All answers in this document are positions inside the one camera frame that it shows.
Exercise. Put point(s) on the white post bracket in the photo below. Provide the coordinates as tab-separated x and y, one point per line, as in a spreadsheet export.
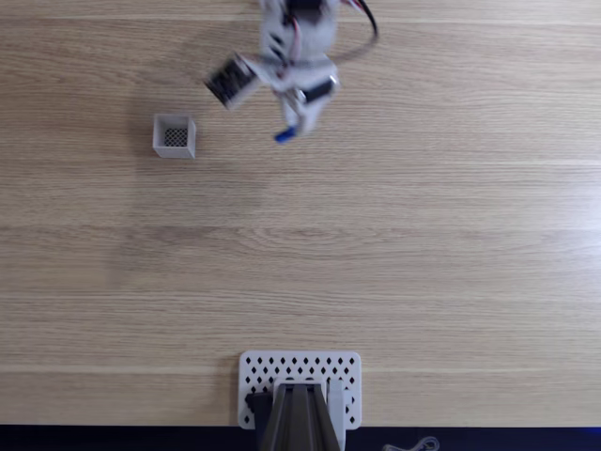
300	380

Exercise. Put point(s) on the blue clothes peg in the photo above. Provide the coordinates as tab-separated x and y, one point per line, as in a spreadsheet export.
283	136

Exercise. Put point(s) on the dark clamp block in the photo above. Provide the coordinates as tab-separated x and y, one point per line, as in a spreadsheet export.
257	404

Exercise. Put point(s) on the small white mesh crate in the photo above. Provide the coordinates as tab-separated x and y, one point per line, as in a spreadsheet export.
162	150

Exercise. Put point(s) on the white perforated base plate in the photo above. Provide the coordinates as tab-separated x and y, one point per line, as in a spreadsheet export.
243	376

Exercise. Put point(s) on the pale clamp block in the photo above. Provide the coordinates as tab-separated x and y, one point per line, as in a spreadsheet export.
335	404

